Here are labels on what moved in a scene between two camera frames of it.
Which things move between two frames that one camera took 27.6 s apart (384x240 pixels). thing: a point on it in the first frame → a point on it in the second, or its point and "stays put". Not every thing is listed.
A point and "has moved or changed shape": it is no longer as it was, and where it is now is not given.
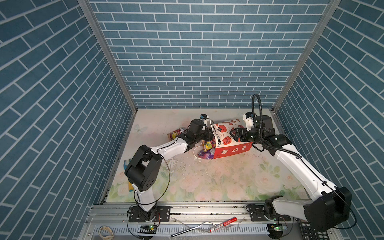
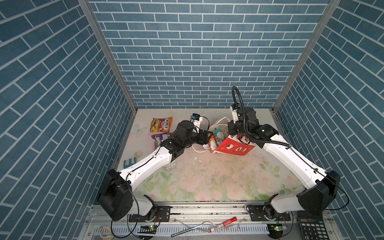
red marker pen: x=223 y=224 stays put
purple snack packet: x=206 y=155 → x=159 y=138
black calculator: x=309 y=232 stays put
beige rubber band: x=108 y=237 stays put
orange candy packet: x=206 y=145 → x=161 y=125
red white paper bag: x=225 y=143 has moved or changed shape
